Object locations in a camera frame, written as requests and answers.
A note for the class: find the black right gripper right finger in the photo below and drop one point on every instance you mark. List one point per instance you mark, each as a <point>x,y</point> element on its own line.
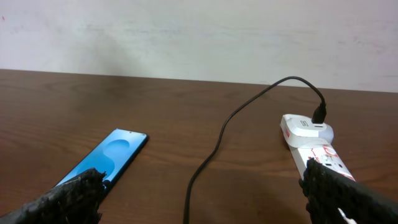
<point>334,198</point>

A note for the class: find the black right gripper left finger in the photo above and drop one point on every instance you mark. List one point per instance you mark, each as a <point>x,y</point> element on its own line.
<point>75,201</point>

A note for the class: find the blue screen Galaxy smartphone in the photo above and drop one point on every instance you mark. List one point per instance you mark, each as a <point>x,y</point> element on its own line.
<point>112,156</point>

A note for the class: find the white USB charger adapter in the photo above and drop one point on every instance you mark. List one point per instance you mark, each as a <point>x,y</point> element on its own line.
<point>300,132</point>

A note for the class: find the white power strip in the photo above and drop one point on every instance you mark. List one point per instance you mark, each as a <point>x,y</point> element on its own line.
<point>324,154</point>

